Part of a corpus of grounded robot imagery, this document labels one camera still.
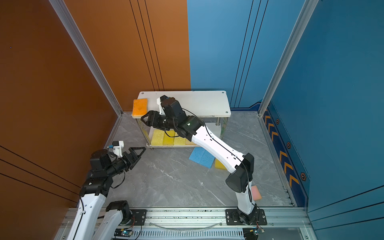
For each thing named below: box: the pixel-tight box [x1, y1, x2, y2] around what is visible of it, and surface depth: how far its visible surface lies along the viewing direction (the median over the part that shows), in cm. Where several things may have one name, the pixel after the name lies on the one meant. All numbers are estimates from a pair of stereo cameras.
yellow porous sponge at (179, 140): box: [173, 132, 186, 145], surface depth 96 cm
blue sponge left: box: [188, 147, 206, 164], surface depth 96 cm
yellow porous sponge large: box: [150, 129, 165, 146], surface depth 96 cm
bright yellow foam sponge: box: [162, 129, 175, 146], surface depth 96 cm
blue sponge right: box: [199, 150, 215, 169], surface depth 93 cm
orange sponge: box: [132, 98, 148, 118], surface depth 75 cm
